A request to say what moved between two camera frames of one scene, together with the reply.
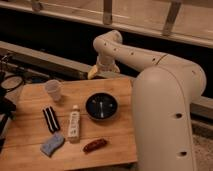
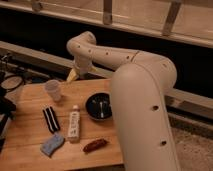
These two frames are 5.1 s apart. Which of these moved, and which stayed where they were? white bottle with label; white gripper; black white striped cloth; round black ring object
Moved: white gripper
Stayed: white bottle with label; round black ring object; black white striped cloth
